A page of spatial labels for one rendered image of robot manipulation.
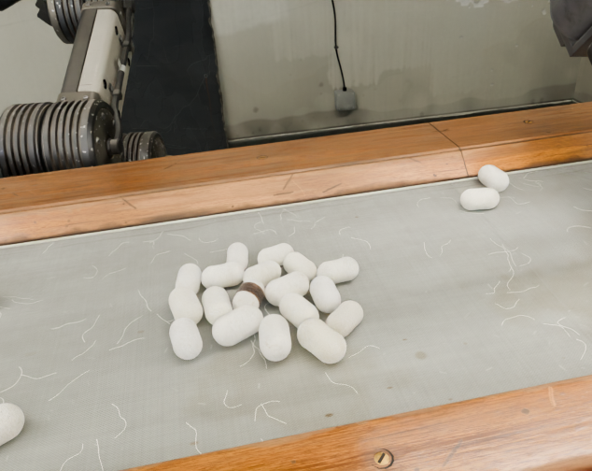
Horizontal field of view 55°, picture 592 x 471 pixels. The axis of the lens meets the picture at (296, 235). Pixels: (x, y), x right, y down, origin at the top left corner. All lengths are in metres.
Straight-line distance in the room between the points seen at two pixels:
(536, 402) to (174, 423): 0.20
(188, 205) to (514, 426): 0.37
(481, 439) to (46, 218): 0.44
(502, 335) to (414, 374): 0.07
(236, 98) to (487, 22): 1.13
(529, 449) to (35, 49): 2.37
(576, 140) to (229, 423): 0.50
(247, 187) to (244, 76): 1.92
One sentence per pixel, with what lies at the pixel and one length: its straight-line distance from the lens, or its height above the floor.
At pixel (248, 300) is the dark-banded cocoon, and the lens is 0.41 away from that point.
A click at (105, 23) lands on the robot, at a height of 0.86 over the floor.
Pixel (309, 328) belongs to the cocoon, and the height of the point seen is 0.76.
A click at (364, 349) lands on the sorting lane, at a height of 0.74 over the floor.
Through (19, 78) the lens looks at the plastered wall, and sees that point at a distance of 2.56.
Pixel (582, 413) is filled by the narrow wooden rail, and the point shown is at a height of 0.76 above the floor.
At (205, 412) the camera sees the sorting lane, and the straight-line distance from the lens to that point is 0.36.
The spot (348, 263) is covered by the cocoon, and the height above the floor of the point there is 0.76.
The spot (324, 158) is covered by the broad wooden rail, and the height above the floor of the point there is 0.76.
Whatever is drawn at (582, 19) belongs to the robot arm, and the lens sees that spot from 0.61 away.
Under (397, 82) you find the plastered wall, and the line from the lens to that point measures 2.64.
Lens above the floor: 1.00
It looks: 30 degrees down
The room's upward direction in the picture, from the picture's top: 4 degrees counter-clockwise
